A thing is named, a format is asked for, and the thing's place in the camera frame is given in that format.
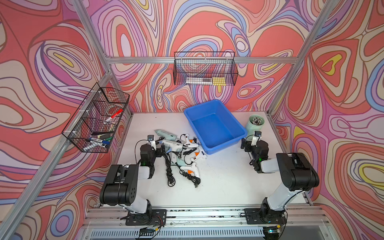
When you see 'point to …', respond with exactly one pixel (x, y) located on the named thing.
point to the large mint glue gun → (166, 135)
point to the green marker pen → (109, 138)
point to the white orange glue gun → (200, 153)
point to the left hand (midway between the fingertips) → (156, 143)
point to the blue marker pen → (103, 141)
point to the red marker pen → (116, 113)
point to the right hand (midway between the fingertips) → (250, 141)
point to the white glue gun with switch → (190, 143)
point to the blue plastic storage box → (217, 128)
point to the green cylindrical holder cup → (255, 123)
